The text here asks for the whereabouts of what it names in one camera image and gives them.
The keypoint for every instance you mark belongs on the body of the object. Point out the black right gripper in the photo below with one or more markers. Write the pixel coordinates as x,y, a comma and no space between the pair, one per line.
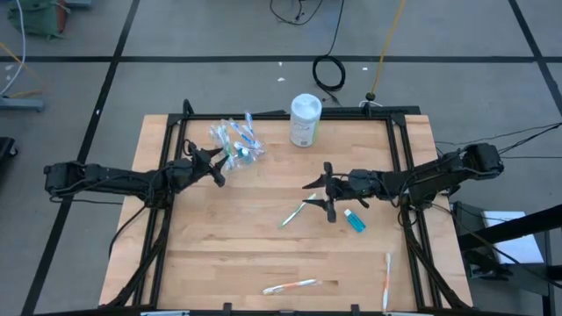
360,184

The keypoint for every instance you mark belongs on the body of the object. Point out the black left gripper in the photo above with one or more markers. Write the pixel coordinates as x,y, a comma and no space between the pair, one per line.
184,173

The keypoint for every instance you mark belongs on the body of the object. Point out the teal mouthwash bottle white cap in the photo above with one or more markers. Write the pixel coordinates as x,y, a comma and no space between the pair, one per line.
245,155
356,223

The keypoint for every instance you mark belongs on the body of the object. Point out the blue white toothbrush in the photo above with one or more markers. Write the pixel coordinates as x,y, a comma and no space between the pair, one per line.
239,131
249,123

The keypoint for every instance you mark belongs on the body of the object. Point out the orange white toothbrush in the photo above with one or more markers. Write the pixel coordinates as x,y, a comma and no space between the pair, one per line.
292,285
386,281

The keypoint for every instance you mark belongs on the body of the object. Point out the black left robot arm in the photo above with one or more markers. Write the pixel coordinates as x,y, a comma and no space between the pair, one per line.
110,182

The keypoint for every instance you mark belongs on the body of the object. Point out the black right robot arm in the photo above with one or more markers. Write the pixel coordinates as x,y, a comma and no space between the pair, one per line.
439,173

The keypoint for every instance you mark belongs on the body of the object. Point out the pile of toothbrushes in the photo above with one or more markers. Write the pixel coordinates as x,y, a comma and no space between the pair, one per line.
261,160

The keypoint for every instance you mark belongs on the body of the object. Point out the white wipes canister green stripe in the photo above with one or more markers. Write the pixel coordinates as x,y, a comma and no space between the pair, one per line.
305,127

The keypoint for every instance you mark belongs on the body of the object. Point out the black metal stand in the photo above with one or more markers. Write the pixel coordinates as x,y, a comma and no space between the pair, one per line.
518,228

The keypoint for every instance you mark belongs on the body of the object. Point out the black equipment foot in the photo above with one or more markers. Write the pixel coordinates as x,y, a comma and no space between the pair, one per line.
6,147

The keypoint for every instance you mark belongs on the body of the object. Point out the white box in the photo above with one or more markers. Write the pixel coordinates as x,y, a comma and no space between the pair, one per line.
524,250

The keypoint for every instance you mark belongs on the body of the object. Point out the green bag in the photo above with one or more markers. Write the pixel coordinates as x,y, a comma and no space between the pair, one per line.
39,17

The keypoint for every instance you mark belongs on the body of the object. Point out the black aluminium table frame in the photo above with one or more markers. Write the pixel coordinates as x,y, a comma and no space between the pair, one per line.
285,117

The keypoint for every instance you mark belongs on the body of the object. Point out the grey metal base plate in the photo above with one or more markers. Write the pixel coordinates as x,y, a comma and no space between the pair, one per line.
22,104

